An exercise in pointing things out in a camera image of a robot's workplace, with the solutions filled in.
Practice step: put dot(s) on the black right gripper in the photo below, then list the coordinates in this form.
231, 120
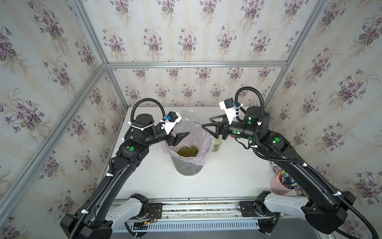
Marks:
226, 132

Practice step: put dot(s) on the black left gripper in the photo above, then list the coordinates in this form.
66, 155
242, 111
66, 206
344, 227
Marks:
174, 140

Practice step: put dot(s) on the red lid bean jar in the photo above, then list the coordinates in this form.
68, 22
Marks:
187, 121

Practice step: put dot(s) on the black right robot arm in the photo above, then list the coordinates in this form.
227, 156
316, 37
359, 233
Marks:
325, 208

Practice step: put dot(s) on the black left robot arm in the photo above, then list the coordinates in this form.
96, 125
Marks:
95, 219

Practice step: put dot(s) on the green mung beans pile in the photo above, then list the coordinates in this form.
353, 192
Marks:
186, 151

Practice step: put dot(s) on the green lid bean jar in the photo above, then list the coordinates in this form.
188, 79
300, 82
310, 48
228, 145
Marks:
217, 144

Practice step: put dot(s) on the mesh bin with pink bag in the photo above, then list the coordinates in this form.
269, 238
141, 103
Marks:
198, 137

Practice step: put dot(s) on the pink pen cup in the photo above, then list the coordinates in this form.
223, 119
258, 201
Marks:
283, 183

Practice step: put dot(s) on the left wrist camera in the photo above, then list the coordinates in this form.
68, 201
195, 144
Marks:
170, 120

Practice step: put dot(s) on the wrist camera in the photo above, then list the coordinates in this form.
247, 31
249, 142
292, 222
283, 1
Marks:
170, 120
230, 108

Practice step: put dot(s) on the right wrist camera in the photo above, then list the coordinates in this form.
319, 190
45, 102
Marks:
230, 108

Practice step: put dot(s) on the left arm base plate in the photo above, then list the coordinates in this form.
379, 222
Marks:
150, 212

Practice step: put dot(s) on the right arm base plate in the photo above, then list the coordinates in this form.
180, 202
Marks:
252, 209

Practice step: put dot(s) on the white slotted cable duct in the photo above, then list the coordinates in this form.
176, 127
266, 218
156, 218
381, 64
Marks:
195, 226

